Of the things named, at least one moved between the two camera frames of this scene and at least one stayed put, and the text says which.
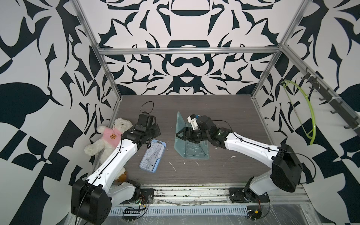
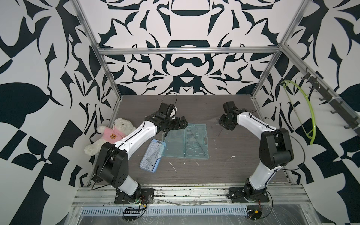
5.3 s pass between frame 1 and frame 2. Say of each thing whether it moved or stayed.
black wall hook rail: stayed
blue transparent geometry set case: stayed
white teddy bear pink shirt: stayed
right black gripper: moved
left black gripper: moved
